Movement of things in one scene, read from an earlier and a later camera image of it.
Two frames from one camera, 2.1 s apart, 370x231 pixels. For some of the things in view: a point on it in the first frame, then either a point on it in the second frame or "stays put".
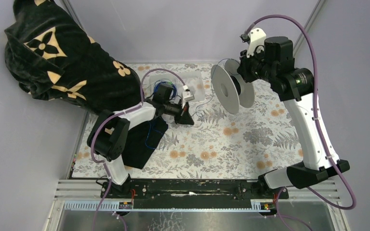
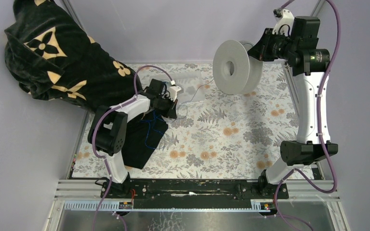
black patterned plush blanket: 53,57 stays put
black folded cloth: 141,140 stays put
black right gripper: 243,68 → 260,50
